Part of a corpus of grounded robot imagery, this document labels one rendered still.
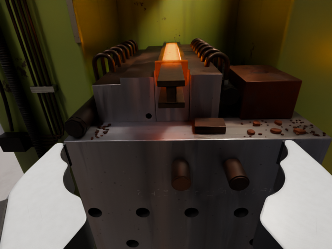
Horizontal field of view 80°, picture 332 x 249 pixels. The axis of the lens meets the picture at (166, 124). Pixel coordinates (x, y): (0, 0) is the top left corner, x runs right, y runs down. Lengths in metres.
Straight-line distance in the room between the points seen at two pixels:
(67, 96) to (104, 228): 0.30
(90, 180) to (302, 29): 0.48
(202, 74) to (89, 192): 0.27
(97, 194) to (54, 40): 0.32
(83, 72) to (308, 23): 0.47
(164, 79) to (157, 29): 0.58
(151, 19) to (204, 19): 0.18
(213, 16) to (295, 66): 0.37
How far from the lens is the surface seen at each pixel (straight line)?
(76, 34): 0.48
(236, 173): 0.29
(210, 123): 0.30
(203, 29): 0.79
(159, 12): 0.78
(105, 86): 0.33
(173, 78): 0.21
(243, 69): 0.41
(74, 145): 0.32
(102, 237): 0.46
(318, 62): 0.54
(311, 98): 0.57
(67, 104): 0.54
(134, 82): 0.32
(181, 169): 0.28
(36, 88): 0.53
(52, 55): 0.51
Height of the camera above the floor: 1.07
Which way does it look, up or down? 27 degrees down
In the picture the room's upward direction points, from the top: 2 degrees counter-clockwise
